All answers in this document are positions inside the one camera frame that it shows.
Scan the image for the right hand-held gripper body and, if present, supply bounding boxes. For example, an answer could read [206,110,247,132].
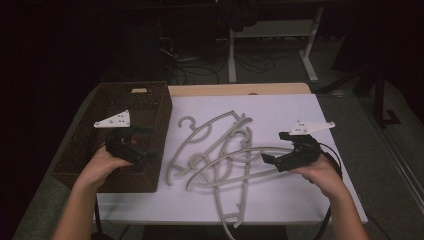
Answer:
[277,120,336,173]

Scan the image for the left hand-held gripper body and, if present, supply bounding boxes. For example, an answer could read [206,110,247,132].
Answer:
[93,109,148,165]

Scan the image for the grey plastic clothes hanger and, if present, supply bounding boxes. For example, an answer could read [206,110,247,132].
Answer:
[185,145,296,193]
[165,110,253,187]
[173,124,254,178]
[213,128,254,240]

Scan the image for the brown wicker basket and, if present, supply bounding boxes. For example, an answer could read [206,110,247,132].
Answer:
[51,81,173,194]

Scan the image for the person's left hand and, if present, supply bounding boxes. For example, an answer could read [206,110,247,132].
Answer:
[75,145,134,193]

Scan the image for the person's right hand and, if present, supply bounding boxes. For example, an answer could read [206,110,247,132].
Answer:
[289,154,350,202]

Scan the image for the black floor stand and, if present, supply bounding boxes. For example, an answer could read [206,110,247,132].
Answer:
[316,63,403,129]

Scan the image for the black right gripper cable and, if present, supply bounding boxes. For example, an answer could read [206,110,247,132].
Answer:
[313,142,344,240]

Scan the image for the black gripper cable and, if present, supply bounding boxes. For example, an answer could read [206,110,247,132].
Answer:
[94,198,104,240]
[313,142,344,240]

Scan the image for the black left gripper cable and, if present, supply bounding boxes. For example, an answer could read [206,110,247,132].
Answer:
[94,198,104,240]

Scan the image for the tangle of black floor cables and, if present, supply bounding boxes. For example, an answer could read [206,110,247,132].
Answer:
[159,36,278,86]

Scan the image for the white metal desk frame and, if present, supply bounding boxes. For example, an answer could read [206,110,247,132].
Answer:
[228,6,325,84]

